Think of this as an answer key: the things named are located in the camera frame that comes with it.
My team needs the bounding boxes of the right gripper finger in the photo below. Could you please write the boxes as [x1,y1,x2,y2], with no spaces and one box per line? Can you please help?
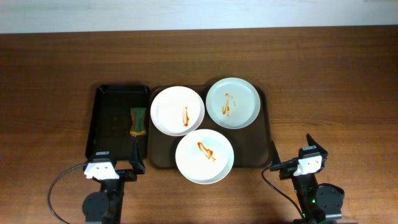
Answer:
[306,134,323,150]
[271,141,280,166]

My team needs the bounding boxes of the green and yellow sponge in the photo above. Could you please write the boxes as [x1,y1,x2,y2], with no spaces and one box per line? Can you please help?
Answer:
[130,108,147,136]

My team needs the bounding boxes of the white plate front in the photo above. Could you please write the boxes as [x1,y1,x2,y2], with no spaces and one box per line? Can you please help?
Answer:
[175,129,234,185]

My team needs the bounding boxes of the white plate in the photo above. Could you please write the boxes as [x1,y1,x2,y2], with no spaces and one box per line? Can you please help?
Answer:
[150,86,205,136]
[175,129,234,185]

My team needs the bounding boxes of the pale green plate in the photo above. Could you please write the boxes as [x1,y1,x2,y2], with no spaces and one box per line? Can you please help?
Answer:
[206,77,261,129]

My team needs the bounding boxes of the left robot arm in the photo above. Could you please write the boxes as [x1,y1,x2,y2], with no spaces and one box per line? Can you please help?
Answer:
[82,141,146,224]

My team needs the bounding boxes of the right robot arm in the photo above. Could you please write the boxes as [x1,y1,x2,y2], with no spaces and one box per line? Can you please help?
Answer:
[264,134,345,224]

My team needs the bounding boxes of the black rectangular tray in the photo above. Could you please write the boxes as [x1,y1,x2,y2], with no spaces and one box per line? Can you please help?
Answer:
[85,85,150,161]

